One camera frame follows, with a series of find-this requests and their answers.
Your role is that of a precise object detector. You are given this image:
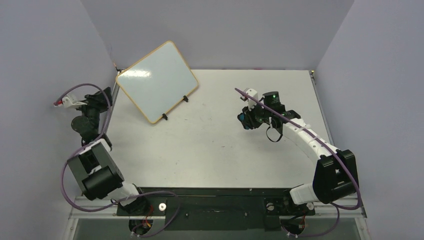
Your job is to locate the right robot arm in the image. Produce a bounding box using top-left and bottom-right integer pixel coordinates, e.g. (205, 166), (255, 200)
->
(237, 88), (360, 214)

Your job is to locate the yellow framed whiteboard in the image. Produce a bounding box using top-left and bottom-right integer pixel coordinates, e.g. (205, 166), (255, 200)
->
(115, 40), (199, 124)

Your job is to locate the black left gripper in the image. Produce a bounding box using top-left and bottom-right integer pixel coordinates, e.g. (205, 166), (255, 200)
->
(73, 87), (113, 133)

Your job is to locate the black wire easel stand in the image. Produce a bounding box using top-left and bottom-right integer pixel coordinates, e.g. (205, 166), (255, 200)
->
(161, 95), (189, 121)

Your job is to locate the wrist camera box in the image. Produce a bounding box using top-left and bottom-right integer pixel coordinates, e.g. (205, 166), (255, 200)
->
(53, 93), (87, 109)
(240, 88), (259, 111)

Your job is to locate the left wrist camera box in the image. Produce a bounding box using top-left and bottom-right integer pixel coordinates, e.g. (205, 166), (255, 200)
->
(53, 93), (87, 109)

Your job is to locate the aluminium frame rail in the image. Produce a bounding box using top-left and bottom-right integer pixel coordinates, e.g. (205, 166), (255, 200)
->
(69, 197), (367, 219)

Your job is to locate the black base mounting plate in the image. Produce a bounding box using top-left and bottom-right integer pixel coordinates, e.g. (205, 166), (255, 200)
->
(116, 187), (316, 235)

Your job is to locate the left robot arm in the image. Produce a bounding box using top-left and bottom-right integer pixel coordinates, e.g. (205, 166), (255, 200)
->
(67, 87), (150, 215)

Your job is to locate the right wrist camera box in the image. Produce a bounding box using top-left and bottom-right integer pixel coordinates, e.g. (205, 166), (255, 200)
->
(240, 88), (259, 111)

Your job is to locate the blue black whiteboard eraser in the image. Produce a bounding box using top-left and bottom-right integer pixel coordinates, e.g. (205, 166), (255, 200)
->
(237, 112), (252, 130)

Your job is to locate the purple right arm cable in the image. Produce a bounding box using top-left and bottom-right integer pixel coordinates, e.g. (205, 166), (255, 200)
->
(234, 87), (364, 239)

